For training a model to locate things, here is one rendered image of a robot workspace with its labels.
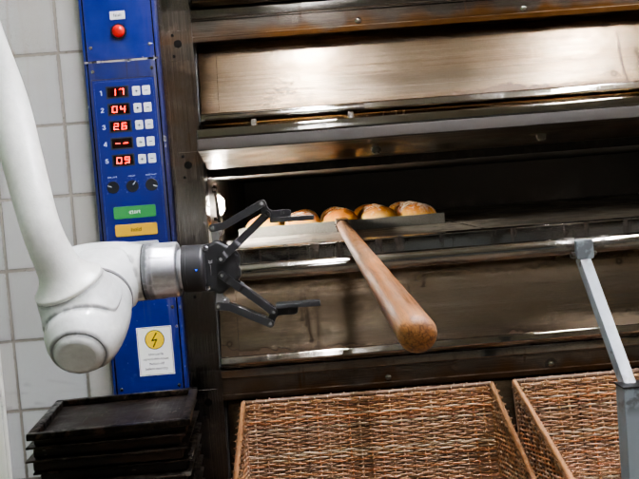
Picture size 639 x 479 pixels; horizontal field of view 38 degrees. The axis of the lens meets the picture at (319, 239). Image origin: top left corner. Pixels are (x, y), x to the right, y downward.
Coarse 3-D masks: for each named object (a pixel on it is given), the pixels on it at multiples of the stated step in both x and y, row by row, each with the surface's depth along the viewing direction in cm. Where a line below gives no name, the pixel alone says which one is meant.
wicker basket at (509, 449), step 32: (480, 384) 202; (256, 416) 202; (288, 416) 202; (320, 416) 201; (352, 416) 201; (384, 416) 201; (416, 416) 201; (448, 416) 201; (480, 416) 201; (256, 448) 200; (288, 448) 200; (352, 448) 200; (384, 448) 200; (416, 448) 199; (448, 448) 199; (480, 448) 199; (512, 448) 183
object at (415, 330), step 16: (352, 240) 161; (368, 256) 124; (368, 272) 109; (384, 272) 102; (384, 288) 89; (400, 288) 87; (384, 304) 83; (400, 304) 76; (416, 304) 76; (400, 320) 70; (416, 320) 69; (432, 320) 70; (400, 336) 69; (416, 336) 69; (432, 336) 69; (416, 352) 69
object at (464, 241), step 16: (544, 224) 206; (560, 224) 205; (576, 224) 205; (592, 224) 205; (608, 224) 205; (624, 224) 205; (336, 240) 206; (368, 240) 204; (384, 240) 204; (400, 240) 204; (416, 240) 204; (432, 240) 204; (448, 240) 204; (464, 240) 204; (480, 240) 205; (496, 240) 205; (512, 240) 205; (256, 256) 203; (272, 256) 203; (288, 256) 204; (304, 256) 204; (320, 256) 204; (336, 256) 204
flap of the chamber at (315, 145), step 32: (352, 128) 188; (384, 128) 188; (416, 128) 188; (448, 128) 188; (480, 128) 188; (512, 128) 190; (544, 128) 193; (576, 128) 195; (608, 128) 198; (224, 160) 198; (256, 160) 200; (288, 160) 203; (320, 160) 206
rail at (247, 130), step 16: (432, 112) 189; (448, 112) 189; (464, 112) 189; (480, 112) 189; (496, 112) 189; (512, 112) 189; (528, 112) 189; (544, 112) 189; (224, 128) 188; (240, 128) 188; (256, 128) 188; (272, 128) 188; (288, 128) 188; (304, 128) 188; (320, 128) 188
